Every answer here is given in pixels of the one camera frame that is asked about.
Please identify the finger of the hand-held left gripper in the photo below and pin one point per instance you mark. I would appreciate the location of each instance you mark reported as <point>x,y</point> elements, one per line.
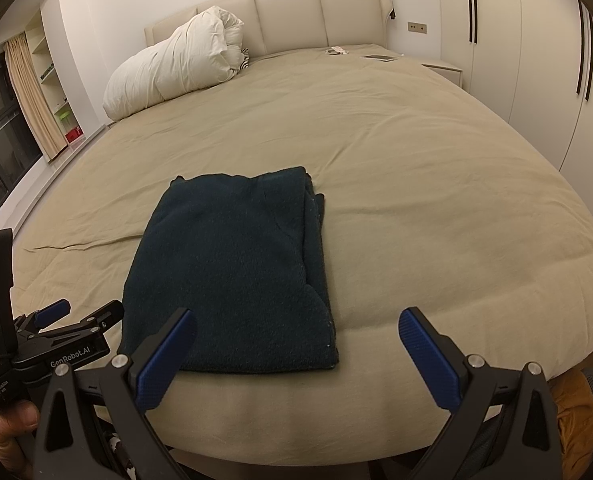
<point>101,314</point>
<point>51,311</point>

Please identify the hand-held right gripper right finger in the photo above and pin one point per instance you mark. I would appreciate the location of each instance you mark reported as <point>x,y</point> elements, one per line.
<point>429,360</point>

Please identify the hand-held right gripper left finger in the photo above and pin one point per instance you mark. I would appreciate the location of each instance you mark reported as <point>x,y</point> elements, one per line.
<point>161,360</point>

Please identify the dark teal towel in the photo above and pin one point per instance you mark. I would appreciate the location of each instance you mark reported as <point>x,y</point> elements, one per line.
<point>231,270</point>

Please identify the person's left hand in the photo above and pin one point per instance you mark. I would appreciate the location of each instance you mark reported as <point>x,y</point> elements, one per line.
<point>6,435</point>

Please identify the orange cloth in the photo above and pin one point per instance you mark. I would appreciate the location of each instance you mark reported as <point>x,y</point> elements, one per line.
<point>576,410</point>

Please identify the bed with beige sheet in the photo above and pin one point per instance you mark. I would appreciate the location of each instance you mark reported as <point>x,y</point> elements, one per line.
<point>401,185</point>

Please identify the red box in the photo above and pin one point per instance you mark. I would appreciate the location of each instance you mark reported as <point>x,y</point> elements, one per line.
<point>73,135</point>

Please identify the green container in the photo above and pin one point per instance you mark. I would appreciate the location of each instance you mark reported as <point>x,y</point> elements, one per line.
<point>65,121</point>

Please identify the dark window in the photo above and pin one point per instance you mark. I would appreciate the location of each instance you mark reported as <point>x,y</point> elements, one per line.
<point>1,125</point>

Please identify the beige curtain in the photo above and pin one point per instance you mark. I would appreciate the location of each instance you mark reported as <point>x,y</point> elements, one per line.
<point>34,100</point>

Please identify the white rolled duvet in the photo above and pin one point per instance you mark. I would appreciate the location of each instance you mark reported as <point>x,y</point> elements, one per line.
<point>171,65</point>

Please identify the white nightstand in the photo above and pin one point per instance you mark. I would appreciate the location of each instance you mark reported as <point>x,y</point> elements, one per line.
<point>444,72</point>

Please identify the zebra print pillow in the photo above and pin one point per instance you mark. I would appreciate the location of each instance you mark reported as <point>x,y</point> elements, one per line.
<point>245,58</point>

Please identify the white wardrobe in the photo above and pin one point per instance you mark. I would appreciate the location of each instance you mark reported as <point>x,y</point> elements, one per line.
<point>526,60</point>

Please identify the small packet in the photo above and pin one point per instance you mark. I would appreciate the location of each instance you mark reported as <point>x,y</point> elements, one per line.
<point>336,51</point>

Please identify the cream padded headboard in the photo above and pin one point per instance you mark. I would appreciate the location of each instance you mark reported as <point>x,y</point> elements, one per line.
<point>286,15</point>

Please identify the white wall shelf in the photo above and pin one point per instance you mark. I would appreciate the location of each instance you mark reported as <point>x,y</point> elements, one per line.
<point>56,80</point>

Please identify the brass wall socket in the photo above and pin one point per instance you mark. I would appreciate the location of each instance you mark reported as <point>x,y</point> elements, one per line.
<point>416,26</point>

